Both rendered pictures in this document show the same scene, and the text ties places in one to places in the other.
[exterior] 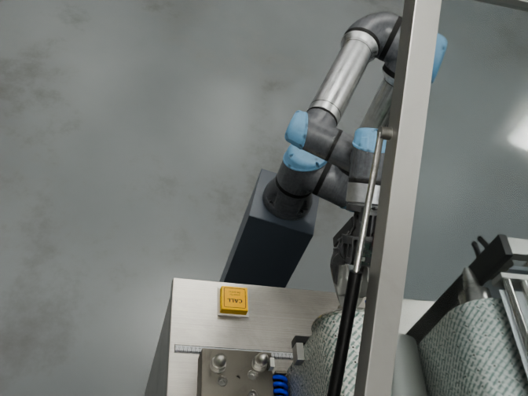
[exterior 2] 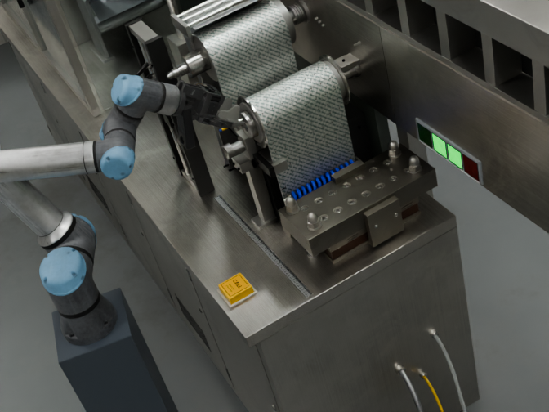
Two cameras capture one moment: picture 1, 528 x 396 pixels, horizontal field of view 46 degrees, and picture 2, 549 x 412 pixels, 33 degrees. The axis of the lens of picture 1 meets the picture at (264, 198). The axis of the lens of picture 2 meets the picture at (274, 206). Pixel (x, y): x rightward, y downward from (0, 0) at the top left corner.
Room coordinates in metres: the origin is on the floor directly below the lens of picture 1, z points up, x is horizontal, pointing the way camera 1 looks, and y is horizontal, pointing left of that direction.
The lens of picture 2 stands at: (0.69, 1.78, 2.60)
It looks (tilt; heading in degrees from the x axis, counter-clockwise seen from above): 39 degrees down; 270
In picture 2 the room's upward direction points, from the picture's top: 16 degrees counter-clockwise
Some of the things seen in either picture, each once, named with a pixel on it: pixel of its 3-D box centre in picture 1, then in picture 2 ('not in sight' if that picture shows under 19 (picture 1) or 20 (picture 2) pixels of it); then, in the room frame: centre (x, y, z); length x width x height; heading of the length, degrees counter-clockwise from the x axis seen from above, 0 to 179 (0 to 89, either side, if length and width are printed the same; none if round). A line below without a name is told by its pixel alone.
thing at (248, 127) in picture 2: not in sight; (247, 124); (0.70, -0.25, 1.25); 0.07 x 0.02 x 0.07; 109
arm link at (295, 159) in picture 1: (304, 166); (68, 278); (1.26, -0.07, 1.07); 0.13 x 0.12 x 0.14; 84
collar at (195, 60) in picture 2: not in sight; (196, 62); (0.79, -0.48, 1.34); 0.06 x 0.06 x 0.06; 19
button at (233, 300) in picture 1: (233, 300); (235, 288); (0.85, -0.03, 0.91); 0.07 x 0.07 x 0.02; 19
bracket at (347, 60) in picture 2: not in sight; (345, 61); (0.41, -0.35, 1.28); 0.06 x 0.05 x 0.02; 19
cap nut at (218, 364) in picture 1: (219, 361); (313, 219); (0.61, -0.04, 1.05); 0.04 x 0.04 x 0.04
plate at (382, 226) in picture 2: not in sight; (384, 221); (0.43, -0.05, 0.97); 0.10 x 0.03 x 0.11; 19
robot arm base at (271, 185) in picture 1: (291, 190); (83, 311); (1.26, -0.07, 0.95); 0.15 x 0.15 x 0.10
